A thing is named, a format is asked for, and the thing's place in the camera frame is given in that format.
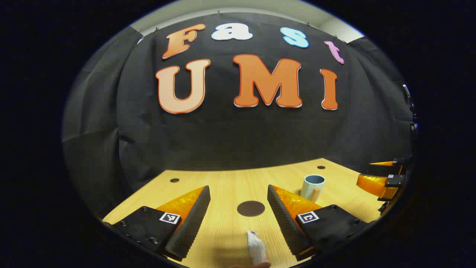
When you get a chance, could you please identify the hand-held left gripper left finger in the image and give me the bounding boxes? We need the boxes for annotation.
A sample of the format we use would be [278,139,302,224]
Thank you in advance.
[102,185,211,262]

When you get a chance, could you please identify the wooden desktop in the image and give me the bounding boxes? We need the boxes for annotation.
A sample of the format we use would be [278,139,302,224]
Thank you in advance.
[102,158,383,268]

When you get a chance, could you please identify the light blue cup wooden handle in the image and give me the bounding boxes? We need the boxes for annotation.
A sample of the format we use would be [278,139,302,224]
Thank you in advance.
[300,174,326,203]

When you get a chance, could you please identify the white toothpaste tube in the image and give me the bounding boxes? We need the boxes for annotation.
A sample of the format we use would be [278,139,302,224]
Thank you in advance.
[247,230,271,267]

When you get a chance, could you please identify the brown round coaster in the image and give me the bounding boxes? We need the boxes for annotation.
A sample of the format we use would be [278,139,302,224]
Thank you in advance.
[237,201,266,217]

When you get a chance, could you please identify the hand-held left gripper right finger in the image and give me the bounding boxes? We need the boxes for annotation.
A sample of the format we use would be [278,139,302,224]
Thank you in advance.
[267,184,376,262]

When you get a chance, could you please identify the black backdrop cloth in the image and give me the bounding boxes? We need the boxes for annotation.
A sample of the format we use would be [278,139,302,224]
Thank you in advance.
[61,11,415,220]

